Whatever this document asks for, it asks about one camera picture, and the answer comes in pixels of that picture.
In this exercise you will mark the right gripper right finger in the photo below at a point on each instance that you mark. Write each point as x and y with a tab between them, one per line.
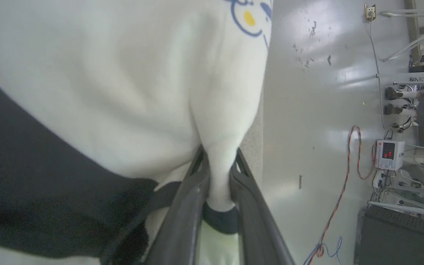
256	221

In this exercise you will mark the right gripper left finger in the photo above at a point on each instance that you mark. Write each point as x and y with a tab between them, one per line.
184	213

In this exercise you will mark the black and white garment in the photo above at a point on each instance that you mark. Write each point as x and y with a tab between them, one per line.
105	92

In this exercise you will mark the dark grey cabinet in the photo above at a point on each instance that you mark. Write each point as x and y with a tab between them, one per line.
399	239

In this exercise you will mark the white monitor red display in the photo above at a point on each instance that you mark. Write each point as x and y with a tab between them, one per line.
390	154

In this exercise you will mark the black shoe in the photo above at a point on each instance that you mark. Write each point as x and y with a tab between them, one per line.
392	109
393	93

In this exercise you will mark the wall power outlet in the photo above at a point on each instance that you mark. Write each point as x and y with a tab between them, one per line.
370	11

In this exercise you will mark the white metal frame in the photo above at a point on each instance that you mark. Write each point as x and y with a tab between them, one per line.
418	33

